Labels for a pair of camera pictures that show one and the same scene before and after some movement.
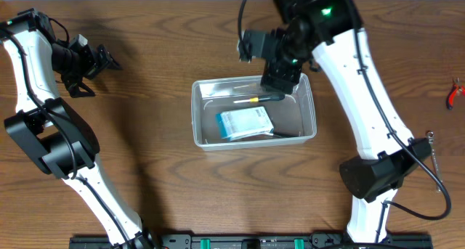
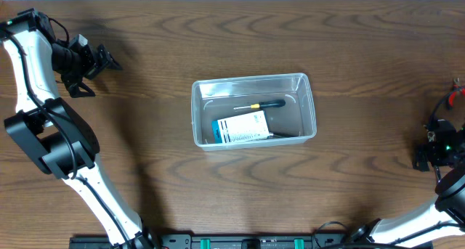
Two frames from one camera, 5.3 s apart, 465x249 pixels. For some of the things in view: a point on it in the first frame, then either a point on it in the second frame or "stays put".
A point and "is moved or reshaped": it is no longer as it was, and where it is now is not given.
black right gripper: [275, 80] to [440, 160]
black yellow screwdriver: [261, 99] is moved or reshaped
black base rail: [317, 240] stays put
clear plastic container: [237, 112] stays put
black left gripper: [94, 61] stays put
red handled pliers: [455, 88] stays put
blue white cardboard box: [243, 123] is moved or reshaped
